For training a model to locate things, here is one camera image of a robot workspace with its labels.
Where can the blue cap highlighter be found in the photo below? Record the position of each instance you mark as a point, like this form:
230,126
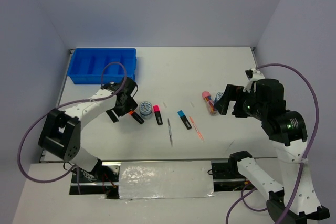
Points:
184,119

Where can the silver foil panel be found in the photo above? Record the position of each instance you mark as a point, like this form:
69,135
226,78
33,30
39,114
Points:
160,180

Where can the pink cap highlighter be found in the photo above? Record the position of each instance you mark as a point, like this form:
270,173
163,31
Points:
157,114

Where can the orange cap highlighter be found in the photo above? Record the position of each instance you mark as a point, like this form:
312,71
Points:
136,117

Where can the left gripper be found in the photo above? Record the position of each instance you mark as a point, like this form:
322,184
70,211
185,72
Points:
130,105

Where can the orange pen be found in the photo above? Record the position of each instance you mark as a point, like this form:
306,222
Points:
196,128

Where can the blue ink pen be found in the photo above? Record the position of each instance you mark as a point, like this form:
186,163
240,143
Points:
170,132

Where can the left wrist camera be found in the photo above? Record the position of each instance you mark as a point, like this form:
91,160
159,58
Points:
112,87

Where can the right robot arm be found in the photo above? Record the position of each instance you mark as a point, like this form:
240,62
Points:
294,200

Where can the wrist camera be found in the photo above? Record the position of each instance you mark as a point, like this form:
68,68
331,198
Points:
253,75
112,87

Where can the blue white round tub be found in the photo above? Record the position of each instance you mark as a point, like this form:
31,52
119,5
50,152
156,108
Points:
145,109

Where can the blue compartment bin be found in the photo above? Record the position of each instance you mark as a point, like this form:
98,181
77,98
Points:
102,65

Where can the pink cap clear tube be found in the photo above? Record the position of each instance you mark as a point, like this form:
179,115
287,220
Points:
209,102

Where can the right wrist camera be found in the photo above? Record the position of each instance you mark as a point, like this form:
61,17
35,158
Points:
253,75

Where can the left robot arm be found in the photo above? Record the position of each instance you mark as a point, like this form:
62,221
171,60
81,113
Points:
61,134

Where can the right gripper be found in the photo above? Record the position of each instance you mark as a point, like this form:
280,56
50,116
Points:
230,92

